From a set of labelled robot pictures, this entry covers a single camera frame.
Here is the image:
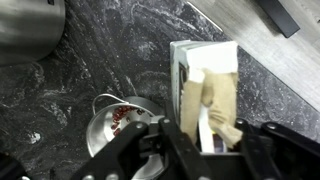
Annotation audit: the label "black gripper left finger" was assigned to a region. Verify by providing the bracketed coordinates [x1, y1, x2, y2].
[70, 115, 215, 180]

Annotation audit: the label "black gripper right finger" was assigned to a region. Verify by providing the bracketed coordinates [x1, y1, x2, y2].
[234, 117, 320, 180]

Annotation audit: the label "white carton box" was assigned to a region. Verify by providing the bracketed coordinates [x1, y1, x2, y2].
[169, 39, 245, 155]

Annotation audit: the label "red beans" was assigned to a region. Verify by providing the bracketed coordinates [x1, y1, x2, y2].
[111, 105, 146, 137]

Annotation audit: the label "small steel bowl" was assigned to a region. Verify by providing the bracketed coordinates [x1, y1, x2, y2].
[85, 93, 167, 180]

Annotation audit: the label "black cart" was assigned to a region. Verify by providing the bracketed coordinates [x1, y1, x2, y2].
[255, 0, 301, 39]

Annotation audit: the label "steel carafe black handle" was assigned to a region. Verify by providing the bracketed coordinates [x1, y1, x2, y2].
[0, 0, 67, 67]

